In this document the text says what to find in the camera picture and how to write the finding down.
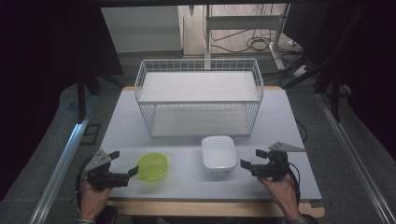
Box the white power strip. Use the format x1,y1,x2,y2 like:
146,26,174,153
291,64,313,79

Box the person's right hand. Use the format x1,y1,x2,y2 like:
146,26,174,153
257,173,303,220

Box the black square floor frame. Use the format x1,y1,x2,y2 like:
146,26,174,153
78,123,103,147

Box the black cable beside table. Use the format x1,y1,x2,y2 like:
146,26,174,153
294,119,309,145

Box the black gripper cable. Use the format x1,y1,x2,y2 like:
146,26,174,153
287,162,302,207
75,156,93,213

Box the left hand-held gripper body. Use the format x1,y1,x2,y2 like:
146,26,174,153
84,148,131,191

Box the white metal desk frame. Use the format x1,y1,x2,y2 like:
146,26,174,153
204,3,291,72

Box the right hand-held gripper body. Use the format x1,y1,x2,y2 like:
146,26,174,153
249,141,306,182

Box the aluminium rail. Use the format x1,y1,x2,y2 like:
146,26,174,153
28,112,92,224
315,92,396,224

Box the white plastic food container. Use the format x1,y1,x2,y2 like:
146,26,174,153
201,134,237,175

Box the person's left hand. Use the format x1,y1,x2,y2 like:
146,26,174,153
79,180,112,222

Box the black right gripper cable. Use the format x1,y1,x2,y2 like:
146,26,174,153
287,162,302,207

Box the black floor cables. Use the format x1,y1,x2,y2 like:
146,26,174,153
209,28,302,54

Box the white panel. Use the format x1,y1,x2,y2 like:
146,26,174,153
100,6,184,54

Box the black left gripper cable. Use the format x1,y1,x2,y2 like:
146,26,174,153
75,156,93,213

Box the green translucent plastic lid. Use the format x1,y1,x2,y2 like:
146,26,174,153
136,151,169,183

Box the dark curtain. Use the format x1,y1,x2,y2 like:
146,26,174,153
311,0,396,150
0,0,124,200

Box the black metal stand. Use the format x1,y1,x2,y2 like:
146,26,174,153
279,4,370,123
75,66,127,123

